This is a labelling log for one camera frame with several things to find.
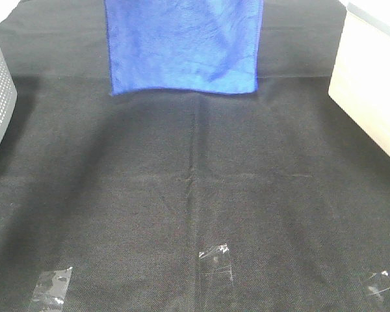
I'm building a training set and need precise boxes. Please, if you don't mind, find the black table cloth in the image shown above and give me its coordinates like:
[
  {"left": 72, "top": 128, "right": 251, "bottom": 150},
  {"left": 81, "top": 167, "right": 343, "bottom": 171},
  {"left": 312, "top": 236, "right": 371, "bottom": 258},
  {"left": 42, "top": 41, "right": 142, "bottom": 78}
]
[{"left": 0, "top": 1, "right": 390, "bottom": 311}]

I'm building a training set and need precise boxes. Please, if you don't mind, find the clear tape piece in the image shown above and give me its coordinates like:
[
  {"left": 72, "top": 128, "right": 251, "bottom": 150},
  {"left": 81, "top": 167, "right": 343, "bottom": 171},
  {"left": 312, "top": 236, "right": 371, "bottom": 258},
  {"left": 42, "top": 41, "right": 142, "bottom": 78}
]
[
  {"left": 198, "top": 243, "right": 233, "bottom": 282},
  {"left": 361, "top": 270, "right": 390, "bottom": 303},
  {"left": 28, "top": 266, "right": 73, "bottom": 312}
]

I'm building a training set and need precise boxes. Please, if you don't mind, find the cream slotted storage box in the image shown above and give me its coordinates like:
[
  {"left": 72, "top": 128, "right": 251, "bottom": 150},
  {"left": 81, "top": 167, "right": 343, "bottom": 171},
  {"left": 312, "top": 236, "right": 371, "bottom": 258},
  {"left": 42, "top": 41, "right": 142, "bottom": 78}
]
[{"left": 328, "top": 1, "right": 390, "bottom": 157}]

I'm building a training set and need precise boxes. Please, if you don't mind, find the left clear tape piece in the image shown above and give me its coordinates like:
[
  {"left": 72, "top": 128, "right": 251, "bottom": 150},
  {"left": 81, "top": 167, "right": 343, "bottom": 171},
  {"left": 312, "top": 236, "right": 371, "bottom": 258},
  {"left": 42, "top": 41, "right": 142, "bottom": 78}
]
[{"left": 28, "top": 266, "right": 73, "bottom": 312}]

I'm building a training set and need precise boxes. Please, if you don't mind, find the right clear tape piece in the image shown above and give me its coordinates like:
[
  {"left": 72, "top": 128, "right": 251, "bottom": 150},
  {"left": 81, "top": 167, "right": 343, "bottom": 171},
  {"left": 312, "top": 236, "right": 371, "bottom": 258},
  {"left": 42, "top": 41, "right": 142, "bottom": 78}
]
[{"left": 361, "top": 270, "right": 390, "bottom": 303}]

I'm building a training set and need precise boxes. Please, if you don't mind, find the blue microfiber towel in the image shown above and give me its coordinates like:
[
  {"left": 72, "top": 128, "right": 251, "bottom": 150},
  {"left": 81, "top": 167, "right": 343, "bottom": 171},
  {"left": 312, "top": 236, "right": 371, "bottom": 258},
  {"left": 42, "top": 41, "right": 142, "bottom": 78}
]
[{"left": 104, "top": 1, "right": 264, "bottom": 95}]

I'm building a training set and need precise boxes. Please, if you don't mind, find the middle clear tape piece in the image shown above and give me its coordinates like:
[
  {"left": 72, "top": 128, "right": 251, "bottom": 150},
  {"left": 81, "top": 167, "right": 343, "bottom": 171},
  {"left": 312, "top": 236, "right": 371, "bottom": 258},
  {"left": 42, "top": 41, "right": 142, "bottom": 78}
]
[{"left": 198, "top": 243, "right": 233, "bottom": 282}]

